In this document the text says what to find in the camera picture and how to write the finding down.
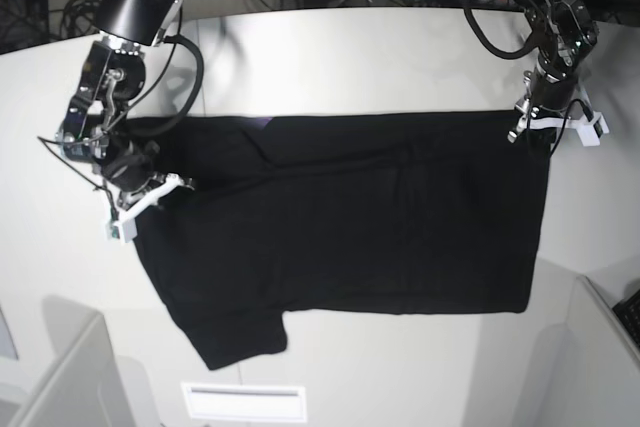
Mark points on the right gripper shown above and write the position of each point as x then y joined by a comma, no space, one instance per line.
127,164

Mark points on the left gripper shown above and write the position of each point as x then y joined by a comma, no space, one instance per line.
545,96

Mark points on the black T-shirt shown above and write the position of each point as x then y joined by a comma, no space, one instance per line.
433,213

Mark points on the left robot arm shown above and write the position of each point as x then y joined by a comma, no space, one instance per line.
563,34

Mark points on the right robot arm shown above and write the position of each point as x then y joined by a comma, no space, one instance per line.
94,129

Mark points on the grey partition panel left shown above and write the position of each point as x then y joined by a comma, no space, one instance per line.
81,387

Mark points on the grey partition panel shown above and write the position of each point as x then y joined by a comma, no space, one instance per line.
81,387
601,378

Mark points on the black keyboard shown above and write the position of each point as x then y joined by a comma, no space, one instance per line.
628,313

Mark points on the white table slot plate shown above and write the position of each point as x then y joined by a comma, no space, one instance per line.
238,403

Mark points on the grey partition panel right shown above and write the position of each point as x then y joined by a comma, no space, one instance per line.
601,378

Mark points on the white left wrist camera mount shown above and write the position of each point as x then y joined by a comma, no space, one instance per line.
578,115

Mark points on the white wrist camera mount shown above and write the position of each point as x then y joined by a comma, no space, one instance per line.
578,115
124,210

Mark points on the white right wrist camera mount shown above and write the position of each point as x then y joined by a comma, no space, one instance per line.
124,210

